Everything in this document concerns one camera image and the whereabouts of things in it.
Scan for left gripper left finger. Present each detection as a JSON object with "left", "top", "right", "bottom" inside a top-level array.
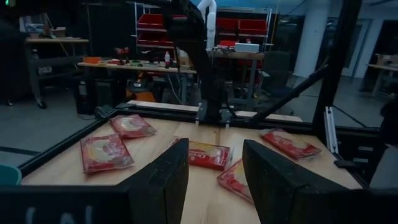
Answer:
[{"left": 0, "top": 138, "right": 190, "bottom": 224}]

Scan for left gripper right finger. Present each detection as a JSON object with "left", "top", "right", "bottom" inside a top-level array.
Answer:
[{"left": 241, "top": 139, "right": 398, "bottom": 224}]

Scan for red popcorn bag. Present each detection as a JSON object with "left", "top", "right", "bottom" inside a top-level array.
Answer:
[
  {"left": 170, "top": 138, "right": 233, "bottom": 172},
  {"left": 109, "top": 113, "right": 157, "bottom": 139},
  {"left": 80, "top": 133, "right": 135, "bottom": 174},
  {"left": 216, "top": 157, "right": 255, "bottom": 205},
  {"left": 260, "top": 127, "right": 323, "bottom": 162}
]

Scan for orange and black shop vacuum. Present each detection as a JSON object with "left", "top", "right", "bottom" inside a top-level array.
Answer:
[{"left": 125, "top": 77, "right": 157, "bottom": 103}]

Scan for black computer tower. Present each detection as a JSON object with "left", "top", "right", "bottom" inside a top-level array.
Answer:
[{"left": 75, "top": 79, "right": 98, "bottom": 115}]

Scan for wooden top workbench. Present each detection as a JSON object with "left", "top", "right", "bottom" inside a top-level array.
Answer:
[
  {"left": 205, "top": 49, "right": 266, "bottom": 110},
  {"left": 76, "top": 60, "right": 197, "bottom": 105}
]

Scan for orange tray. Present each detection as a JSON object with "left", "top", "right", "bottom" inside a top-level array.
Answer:
[{"left": 82, "top": 56, "right": 103, "bottom": 65}]

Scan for teal plastic basket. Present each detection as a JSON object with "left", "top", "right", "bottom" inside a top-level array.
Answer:
[{"left": 0, "top": 164, "right": 22, "bottom": 187}]

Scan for red plastic storage bin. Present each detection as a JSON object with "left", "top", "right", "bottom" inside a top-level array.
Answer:
[
  {"left": 238, "top": 19, "right": 269, "bottom": 35},
  {"left": 137, "top": 14, "right": 164, "bottom": 30},
  {"left": 136, "top": 32, "right": 175, "bottom": 47},
  {"left": 216, "top": 17, "right": 240, "bottom": 32},
  {"left": 217, "top": 39, "right": 239, "bottom": 48}
]

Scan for white rectangular box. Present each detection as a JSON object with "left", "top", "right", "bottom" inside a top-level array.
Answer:
[{"left": 234, "top": 42, "right": 261, "bottom": 54}]

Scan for metal shelf rack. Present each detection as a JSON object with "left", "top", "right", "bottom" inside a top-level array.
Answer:
[
  {"left": 133, "top": 2, "right": 177, "bottom": 63},
  {"left": 214, "top": 7, "right": 274, "bottom": 63}
]

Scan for wooden top table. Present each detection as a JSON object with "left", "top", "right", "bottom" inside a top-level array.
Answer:
[
  {"left": 25, "top": 37, "right": 90, "bottom": 110},
  {"left": 366, "top": 54, "right": 398, "bottom": 97}
]

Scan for cardboard box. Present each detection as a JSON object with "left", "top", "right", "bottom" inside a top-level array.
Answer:
[{"left": 50, "top": 26, "right": 68, "bottom": 39}]

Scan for silver metal bracket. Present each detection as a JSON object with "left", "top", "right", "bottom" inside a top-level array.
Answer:
[{"left": 323, "top": 105, "right": 340, "bottom": 156}]

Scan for black metal table frame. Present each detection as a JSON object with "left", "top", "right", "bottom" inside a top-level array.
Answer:
[{"left": 18, "top": 0, "right": 398, "bottom": 187}]

